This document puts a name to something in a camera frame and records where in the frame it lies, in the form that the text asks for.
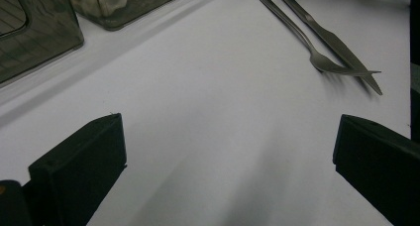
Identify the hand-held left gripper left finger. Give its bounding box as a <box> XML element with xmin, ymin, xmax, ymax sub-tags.
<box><xmin>28</xmin><ymin>112</ymin><xmax>128</xmax><ymax>226</ymax></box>

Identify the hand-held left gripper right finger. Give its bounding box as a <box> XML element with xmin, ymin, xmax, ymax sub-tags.
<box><xmin>332</xmin><ymin>114</ymin><xmax>420</xmax><ymax>226</ymax></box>

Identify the metal fork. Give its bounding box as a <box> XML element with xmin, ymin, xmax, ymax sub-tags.
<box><xmin>256</xmin><ymin>0</ymin><xmax>382</xmax><ymax>77</ymax></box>

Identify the metal table knife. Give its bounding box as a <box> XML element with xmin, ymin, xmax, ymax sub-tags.
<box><xmin>271</xmin><ymin>0</ymin><xmax>384</xmax><ymax>96</ymax></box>

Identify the white ceramic spoon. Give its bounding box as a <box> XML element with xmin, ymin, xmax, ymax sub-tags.
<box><xmin>93</xmin><ymin>0</ymin><xmax>131</xmax><ymax>18</ymax></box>

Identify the grey plastic bin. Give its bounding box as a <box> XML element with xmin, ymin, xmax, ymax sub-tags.
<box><xmin>64</xmin><ymin>0</ymin><xmax>199</xmax><ymax>32</ymax></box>

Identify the white table cover sheet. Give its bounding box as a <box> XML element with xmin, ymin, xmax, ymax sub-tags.
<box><xmin>0</xmin><ymin>0</ymin><xmax>412</xmax><ymax>226</ymax></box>

